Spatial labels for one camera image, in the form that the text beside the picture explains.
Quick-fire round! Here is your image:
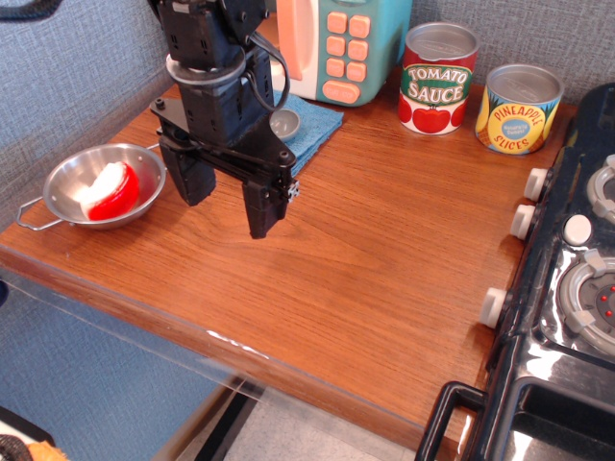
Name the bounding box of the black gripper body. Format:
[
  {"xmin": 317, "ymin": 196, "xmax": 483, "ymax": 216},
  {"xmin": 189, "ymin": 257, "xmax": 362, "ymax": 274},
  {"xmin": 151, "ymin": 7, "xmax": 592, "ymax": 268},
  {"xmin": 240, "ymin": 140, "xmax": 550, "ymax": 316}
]
[{"xmin": 151, "ymin": 47, "xmax": 299, "ymax": 202}]

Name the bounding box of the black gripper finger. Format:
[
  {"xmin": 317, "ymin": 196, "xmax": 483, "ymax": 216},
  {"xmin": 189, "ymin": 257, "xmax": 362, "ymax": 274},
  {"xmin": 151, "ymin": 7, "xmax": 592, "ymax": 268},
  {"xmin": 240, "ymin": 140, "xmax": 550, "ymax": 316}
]
[
  {"xmin": 160, "ymin": 136, "xmax": 216, "ymax": 206},
  {"xmin": 242, "ymin": 181, "xmax": 288, "ymax": 239}
]

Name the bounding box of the red white toy apple slice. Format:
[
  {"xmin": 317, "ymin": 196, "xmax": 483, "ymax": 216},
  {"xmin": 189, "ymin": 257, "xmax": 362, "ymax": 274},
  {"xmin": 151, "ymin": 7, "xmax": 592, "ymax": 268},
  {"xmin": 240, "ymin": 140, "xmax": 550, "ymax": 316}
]
[{"xmin": 79, "ymin": 161, "xmax": 139, "ymax": 221}]

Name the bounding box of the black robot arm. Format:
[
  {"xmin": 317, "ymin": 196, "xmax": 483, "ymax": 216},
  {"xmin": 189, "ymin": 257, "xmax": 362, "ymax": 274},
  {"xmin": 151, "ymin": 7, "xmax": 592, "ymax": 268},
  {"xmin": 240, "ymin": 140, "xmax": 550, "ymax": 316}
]
[{"xmin": 150, "ymin": 1, "xmax": 298, "ymax": 239}]

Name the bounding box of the blue folded cloth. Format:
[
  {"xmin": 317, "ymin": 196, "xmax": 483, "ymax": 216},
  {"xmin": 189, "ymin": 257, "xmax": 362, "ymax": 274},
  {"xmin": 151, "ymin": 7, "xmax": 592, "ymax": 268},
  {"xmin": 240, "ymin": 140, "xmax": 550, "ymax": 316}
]
[{"xmin": 283, "ymin": 95, "xmax": 343, "ymax": 176}]

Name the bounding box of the blue grey toy scoop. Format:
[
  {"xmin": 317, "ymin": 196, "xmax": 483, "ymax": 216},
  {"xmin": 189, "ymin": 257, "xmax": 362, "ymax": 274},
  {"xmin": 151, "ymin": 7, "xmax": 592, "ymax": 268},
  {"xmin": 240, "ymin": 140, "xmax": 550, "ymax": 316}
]
[{"xmin": 269, "ymin": 109, "xmax": 301, "ymax": 141}]

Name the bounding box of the teal toy microwave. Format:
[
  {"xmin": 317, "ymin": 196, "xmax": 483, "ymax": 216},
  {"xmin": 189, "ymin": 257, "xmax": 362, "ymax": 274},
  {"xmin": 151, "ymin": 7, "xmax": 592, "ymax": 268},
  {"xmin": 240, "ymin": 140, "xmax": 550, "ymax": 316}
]
[{"xmin": 260, "ymin": 0, "xmax": 413, "ymax": 107}]

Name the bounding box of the tomato sauce can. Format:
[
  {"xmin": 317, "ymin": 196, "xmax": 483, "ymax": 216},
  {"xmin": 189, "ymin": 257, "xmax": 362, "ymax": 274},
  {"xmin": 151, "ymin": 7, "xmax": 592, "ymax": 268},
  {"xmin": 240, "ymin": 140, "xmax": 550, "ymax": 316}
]
[{"xmin": 398, "ymin": 22, "xmax": 480, "ymax": 135}]

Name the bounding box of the white stove knob bottom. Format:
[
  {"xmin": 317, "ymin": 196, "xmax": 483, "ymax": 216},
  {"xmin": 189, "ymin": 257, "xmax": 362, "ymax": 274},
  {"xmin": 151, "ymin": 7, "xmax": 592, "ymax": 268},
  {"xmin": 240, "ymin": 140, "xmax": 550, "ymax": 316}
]
[{"xmin": 480, "ymin": 287, "xmax": 507, "ymax": 328}]

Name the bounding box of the white stove knob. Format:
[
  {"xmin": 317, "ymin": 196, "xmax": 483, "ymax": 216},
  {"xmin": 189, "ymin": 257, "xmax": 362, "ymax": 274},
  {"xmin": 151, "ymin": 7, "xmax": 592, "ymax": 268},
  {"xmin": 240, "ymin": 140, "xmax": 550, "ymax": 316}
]
[
  {"xmin": 524, "ymin": 168, "xmax": 549, "ymax": 202},
  {"xmin": 509, "ymin": 205, "xmax": 535, "ymax": 240},
  {"xmin": 480, "ymin": 287, "xmax": 507, "ymax": 328}
]

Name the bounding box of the white stove knob middle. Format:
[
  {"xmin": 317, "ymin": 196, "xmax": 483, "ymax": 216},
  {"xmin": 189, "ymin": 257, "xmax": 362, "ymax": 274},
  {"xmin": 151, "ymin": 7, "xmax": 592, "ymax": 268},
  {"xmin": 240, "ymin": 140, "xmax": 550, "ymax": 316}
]
[{"xmin": 509, "ymin": 205, "xmax": 535, "ymax": 240}]

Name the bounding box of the white stove knob top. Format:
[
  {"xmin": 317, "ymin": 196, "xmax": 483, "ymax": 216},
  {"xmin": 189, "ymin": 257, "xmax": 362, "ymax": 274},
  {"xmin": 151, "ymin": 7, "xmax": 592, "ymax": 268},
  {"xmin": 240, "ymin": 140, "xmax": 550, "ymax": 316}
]
[{"xmin": 524, "ymin": 168, "xmax": 549, "ymax": 202}]

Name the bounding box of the pineapple slices can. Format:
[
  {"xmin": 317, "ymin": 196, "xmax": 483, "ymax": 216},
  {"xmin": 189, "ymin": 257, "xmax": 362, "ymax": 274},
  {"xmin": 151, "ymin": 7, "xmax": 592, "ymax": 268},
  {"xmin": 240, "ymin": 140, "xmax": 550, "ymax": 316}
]
[{"xmin": 475, "ymin": 63, "xmax": 564, "ymax": 156}]

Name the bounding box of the white round stove button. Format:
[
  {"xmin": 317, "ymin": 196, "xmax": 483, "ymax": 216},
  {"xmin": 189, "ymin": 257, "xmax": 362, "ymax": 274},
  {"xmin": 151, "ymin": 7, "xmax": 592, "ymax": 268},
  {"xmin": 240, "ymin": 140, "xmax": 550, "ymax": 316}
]
[{"xmin": 563, "ymin": 214, "xmax": 592, "ymax": 246}]

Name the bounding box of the grey stove burner front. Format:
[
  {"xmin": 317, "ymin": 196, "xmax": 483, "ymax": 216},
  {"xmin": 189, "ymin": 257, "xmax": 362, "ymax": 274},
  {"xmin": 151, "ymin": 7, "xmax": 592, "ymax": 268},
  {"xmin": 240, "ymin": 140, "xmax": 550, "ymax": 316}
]
[{"xmin": 558, "ymin": 249, "xmax": 614, "ymax": 356}]

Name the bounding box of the grey stove burner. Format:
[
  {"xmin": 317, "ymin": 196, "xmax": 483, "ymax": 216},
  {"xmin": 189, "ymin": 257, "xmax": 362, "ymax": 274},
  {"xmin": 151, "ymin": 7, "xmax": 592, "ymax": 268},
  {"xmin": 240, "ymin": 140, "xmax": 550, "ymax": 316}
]
[
  {"xmin": 586, "ymin": 155, "xmax": 615, "ymax": 224},
  {"xmin": 558, "ymin": 249, "xmax": 614, "ymax": 356}
]

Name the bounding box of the grey stove burner rear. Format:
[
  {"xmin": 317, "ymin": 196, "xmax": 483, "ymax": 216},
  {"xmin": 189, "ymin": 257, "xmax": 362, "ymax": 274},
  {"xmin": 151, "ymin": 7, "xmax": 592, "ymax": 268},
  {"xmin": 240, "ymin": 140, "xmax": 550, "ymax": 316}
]
[{"xmin": 586, "ymin": 155, "xmax": 615, "ymax": 224}]

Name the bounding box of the black toy stove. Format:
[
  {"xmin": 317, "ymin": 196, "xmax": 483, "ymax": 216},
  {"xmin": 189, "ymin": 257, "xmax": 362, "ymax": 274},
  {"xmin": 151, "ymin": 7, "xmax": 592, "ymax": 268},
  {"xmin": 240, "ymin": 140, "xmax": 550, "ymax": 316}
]
[{"xmin": 415, "ymin": 82, "xmax": 615, "ymax": 461}]

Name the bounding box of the steel bowl with handles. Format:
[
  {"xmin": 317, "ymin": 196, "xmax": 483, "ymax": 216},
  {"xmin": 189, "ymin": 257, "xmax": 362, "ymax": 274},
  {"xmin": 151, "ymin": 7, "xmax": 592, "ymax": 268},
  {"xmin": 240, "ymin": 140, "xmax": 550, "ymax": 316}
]
[{"xmin": 16, "ymin": 143, "xmax": 166, "ymax": 231}]

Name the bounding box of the black oven door handle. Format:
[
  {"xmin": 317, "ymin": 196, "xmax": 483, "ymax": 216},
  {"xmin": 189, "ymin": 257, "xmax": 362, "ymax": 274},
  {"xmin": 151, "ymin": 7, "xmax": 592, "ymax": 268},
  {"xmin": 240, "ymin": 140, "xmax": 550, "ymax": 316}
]
[{"xmin": 415, "ymin": 381, "xmax": 488, "ymax": 461}]

